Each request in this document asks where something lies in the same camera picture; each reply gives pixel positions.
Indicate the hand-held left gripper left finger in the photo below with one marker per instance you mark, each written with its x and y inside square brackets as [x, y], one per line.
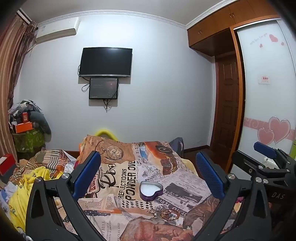
[86, 172]

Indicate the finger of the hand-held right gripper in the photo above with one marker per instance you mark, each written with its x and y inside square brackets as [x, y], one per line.
[266, 149]
[245, 162]

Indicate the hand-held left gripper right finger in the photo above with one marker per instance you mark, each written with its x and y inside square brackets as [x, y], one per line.
[209, 176]

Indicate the purple heart-shaped tin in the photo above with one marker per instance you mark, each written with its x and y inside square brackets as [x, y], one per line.
[150, 190]

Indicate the white object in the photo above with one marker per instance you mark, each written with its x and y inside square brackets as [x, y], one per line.
[269, 162]

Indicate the striped patchwork blanket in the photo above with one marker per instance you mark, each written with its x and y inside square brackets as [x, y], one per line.
[46, 157]

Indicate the dark blue bag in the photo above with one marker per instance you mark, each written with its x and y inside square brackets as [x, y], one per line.
[177, 146]

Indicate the yellow curved object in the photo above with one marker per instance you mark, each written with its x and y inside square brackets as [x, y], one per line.
[106, 132]

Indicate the white heart print sliding door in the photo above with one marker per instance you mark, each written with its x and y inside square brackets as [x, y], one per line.
[266, 104]

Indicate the newspaper print blanket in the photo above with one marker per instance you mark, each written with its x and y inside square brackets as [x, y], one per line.
[138, 166]

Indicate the brown wooden door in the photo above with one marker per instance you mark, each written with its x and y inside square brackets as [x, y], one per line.
[227, 104]

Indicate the grey plush cloth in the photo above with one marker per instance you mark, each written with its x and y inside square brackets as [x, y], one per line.
[42, 126]

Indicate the green patterned cloth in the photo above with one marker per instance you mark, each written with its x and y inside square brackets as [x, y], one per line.
[29, 142]

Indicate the yellow cloth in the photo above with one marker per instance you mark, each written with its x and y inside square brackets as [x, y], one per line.
[20, 194]

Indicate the red white door sticker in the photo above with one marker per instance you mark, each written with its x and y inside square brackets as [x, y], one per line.
[263, 79]

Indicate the orange box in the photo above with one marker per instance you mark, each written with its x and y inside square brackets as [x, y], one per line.
[22, 127]

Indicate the red flat box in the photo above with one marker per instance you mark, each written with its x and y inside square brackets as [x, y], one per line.
[7, 163]

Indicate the small red box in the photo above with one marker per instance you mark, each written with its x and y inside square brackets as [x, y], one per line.
[26, 117]

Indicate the pile of clothes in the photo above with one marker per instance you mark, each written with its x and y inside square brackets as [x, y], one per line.
[20, 107]

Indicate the brown striped curtain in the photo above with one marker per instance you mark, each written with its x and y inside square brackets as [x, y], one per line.
[9, 69]

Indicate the wooden wardrobe cabinet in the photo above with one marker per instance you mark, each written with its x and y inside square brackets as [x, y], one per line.
[208, 30]

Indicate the white air conditioner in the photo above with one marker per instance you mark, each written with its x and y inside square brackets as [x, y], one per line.
[56, 29]

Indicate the small black wall monitor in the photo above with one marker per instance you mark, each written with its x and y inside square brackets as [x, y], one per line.
[103, 88]

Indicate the black wall television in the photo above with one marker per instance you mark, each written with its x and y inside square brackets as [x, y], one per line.
[105, 62]

